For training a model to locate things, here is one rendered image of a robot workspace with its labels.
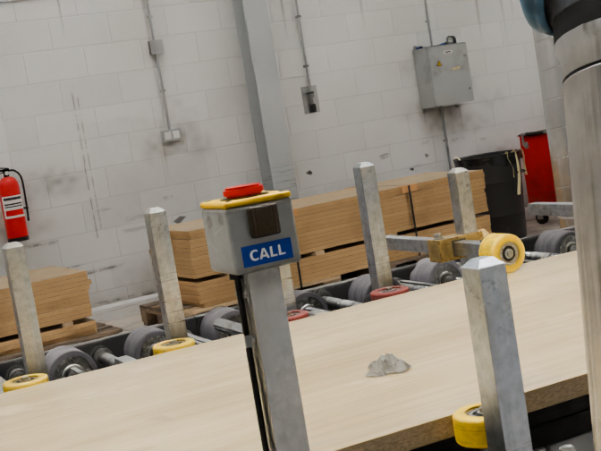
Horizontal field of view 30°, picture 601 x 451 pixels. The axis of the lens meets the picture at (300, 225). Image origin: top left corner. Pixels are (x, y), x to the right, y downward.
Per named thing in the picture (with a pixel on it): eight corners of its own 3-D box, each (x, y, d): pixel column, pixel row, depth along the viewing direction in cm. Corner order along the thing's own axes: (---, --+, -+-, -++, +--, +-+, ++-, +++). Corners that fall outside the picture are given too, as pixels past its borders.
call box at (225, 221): (303, 268, 108) (291, 189, 108) (237, 284, 106) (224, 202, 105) (275, 264, 115) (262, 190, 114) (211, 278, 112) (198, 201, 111)
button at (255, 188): (271, 199, 109) (268, 182, 108) (233, 206, 107) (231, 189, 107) (256, 199, 112) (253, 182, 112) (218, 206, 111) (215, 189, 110)
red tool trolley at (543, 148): (628, 209, 975) (615, 116, 967) (569, 225, 933) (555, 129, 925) (585, 210, 1014) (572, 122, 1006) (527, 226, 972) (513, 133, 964)
